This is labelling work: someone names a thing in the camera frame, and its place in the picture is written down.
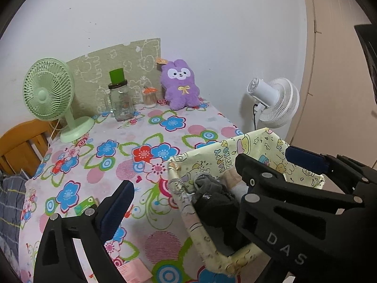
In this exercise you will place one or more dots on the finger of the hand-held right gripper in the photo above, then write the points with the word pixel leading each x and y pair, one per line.
pixel 259 185

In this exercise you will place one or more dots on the floral tablecloth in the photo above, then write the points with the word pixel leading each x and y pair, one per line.
pixel 117 129

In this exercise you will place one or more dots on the black cloth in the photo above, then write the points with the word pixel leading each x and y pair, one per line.
pixel 218 224

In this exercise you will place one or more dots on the cotton swab container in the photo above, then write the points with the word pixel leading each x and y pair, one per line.
pixel 149 98

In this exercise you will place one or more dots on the beige cloth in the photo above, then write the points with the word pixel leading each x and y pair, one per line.
pixel 235 177

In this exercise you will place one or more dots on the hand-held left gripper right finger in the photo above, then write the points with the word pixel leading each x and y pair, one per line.
pixel 306 159

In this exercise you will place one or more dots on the wooden chair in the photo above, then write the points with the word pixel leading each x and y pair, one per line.
pixel 17 141

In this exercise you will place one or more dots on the blue plaid cloth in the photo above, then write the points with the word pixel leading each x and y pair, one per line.
pixel 11 203

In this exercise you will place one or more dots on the beige wooden door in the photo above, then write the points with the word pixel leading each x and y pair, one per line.
pixel 335 64

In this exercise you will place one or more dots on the yellow cartoon fabric basket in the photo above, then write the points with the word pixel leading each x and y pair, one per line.
pixel 259 144

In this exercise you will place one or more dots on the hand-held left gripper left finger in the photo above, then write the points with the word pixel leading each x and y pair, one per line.
pixel 113 215

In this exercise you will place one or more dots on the green printed felt board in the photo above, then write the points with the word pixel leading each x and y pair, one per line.
pixel 94 67

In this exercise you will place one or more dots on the pink paper packet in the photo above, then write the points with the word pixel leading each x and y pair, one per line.
pixel 134 272

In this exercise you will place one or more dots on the green white packet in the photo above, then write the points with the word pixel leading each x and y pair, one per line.
pixel 85 205

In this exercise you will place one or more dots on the green desk fan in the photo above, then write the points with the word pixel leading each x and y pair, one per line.
pixel 42 94

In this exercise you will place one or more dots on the purple plush bunny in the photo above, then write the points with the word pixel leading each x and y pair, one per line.
pixel 179 91

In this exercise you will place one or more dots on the white fan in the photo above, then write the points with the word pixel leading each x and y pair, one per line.
pixel 262 90

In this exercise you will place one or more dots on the glass jar with green lid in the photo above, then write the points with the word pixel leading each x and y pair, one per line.
pixel 122 103

